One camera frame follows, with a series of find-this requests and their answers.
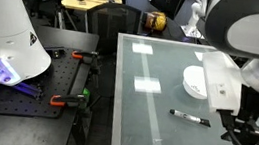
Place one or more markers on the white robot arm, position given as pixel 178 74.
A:
pixel 3 32

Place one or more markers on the orange and black clamp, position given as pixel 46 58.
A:
pixel 83 55
pixel 65 99

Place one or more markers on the small green object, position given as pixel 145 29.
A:
pixel 86 93

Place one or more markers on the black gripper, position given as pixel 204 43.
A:
pixel 249 108

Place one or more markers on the black and white marker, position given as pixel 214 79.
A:
pixel 190 118

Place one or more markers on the white bowl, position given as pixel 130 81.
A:
pixel 194 79

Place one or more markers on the brown round object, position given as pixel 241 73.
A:
pixel 155 21

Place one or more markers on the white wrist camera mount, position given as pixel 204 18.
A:
pixel 220 84

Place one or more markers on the small black box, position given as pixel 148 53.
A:
pixel 55 52

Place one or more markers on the black monitor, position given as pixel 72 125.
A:
pixel 167 0

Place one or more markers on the black mesh office chair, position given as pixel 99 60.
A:
pixel 112 23

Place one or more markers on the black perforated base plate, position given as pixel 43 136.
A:
pixel 57 83

